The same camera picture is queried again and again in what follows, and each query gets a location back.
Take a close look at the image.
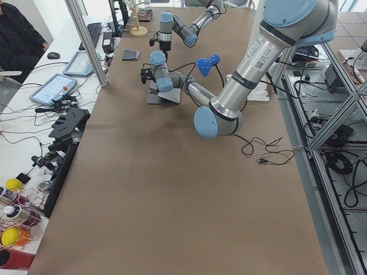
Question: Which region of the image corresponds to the grey laptop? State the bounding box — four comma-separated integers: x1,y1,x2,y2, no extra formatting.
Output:
147,80,181,105

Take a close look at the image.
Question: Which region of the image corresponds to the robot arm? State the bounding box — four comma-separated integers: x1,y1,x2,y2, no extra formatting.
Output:
150,0,227,59
140,1,338,138

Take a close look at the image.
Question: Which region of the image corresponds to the wooden stand with round base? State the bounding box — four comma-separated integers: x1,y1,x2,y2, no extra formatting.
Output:
125,0,148,37

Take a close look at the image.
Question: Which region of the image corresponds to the folded grey cloth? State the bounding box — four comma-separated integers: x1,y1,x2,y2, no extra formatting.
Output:
122,49,140,61

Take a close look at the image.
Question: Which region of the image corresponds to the blue desk lamp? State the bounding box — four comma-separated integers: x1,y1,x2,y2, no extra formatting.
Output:
196,54,225,87

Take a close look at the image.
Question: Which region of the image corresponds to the black keyboard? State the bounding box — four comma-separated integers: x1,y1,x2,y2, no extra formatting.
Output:
87,22,102,47

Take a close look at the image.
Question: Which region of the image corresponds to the teach pendant tablet far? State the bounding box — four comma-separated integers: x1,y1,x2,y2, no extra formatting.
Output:
63,51,93,77

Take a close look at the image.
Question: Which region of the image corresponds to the teach pendant tablet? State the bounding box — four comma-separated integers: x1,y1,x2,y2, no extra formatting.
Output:
29,73,77,105
63,51,93,77

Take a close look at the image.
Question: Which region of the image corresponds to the teach pendant tablet near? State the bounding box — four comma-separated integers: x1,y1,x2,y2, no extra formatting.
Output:
29,73,77,105

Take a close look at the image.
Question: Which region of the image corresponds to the black computer mouse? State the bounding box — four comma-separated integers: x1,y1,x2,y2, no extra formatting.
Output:
47,52,60,60

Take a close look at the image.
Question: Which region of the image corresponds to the person in black clothes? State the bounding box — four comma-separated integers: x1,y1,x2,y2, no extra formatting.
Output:
1,1,49,83

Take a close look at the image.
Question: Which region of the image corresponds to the yellow ball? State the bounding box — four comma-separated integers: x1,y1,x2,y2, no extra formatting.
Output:
5,178,24,191
1,227,21,247

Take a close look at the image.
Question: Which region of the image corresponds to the red cup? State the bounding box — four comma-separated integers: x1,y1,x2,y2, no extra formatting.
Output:
1,249,35,270

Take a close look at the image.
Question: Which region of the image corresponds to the aluminium frame post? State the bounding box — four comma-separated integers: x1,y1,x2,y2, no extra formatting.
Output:
65,0,107,88

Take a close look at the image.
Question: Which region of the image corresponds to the black perforated bracket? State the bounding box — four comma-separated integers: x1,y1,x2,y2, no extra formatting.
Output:
48,108,90,152

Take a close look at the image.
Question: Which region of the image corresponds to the black lamp power cable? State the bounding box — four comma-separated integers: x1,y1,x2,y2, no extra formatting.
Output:
229,133,295,166

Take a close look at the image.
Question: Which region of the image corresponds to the aluminium frame rack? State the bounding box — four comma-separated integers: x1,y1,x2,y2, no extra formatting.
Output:
274,36,366,274

